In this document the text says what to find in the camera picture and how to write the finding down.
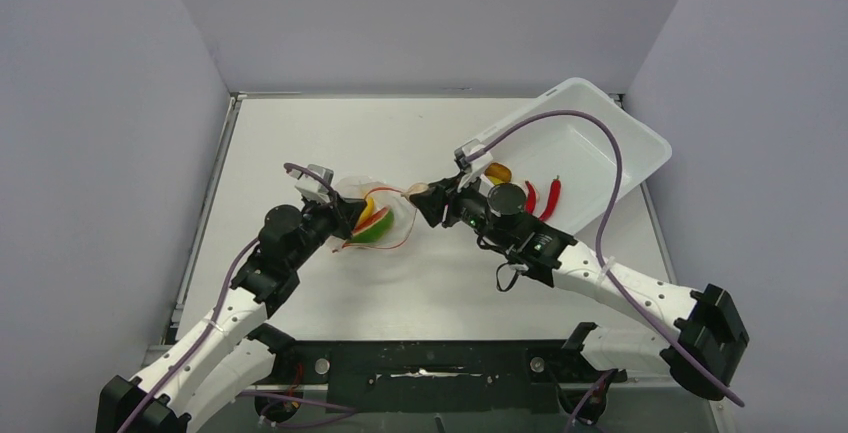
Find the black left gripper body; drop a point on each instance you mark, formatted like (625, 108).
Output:
(321, 222)

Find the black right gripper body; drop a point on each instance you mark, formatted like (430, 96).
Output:
(467, 205)

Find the yellow banana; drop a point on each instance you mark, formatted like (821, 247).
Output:
(367, 211)

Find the beige ginger piece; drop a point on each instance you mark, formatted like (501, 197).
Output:
(416, 189)

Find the clear zip top bag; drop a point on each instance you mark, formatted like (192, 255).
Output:
(383, 195)

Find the watermelon slice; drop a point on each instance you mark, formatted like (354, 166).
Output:
(375, 228)

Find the red chili pepper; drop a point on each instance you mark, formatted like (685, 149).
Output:
(553, 198)
(531, 197)

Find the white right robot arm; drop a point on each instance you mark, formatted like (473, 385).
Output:
(696, 336)

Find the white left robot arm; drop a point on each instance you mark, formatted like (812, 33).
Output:
(259, 281)

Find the white plastic tub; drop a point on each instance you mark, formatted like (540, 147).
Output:
(576, 150)

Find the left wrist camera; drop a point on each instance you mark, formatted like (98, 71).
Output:
(314, 183)

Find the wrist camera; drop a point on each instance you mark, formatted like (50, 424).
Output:
(314, 183)
(472, 159)

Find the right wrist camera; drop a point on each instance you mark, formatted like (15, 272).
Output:
(472, 159)

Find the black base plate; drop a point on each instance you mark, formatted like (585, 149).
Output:
(436, 376)

